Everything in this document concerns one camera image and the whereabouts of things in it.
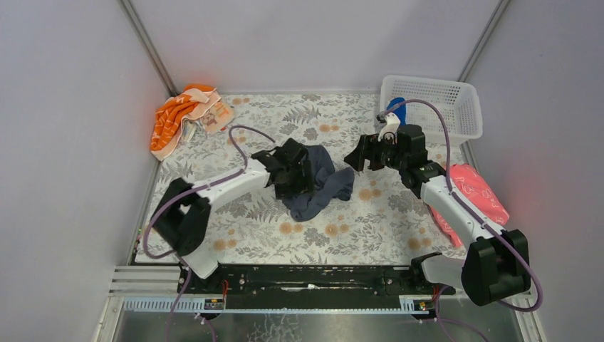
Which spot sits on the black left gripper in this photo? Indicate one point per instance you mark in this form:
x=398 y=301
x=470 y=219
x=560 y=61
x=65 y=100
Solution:
x=296 y=178

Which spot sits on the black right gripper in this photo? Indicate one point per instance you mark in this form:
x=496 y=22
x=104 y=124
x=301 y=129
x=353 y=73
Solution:
x=372 y=152

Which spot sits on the dark grey towel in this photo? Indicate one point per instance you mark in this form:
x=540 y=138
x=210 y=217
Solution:
x=328 y=183

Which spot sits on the blue towel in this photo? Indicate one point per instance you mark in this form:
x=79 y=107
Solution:
x=398 y=108

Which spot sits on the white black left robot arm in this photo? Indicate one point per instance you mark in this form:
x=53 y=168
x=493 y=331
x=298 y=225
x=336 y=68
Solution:
x=182 y=216

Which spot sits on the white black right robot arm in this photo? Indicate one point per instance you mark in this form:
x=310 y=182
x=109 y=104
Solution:
x=496 y=265

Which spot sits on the floral tablecloth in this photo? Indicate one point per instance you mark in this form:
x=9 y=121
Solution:
x=382 y=223

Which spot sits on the pink patterned towel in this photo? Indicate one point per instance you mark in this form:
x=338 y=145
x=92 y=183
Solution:
x=475 y=189

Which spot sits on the orange white towel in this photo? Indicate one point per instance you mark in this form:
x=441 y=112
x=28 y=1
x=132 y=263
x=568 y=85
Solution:
x=198 y=103

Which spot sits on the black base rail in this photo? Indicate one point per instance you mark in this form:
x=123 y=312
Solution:
x=317 y=288

